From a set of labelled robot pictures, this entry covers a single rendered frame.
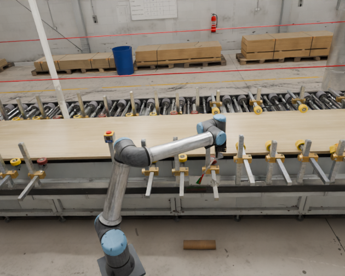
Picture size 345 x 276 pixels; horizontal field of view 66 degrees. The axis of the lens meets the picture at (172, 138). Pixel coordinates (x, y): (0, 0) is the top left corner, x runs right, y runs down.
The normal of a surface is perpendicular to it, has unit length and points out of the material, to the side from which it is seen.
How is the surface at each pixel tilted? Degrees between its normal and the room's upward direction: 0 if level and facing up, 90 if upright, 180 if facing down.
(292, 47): 90
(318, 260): 0
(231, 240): 0
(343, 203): 90
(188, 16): 90
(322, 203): 90
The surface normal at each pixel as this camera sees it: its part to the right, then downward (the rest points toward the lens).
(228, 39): -0.04, 0.51
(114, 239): -0.03, -0.82
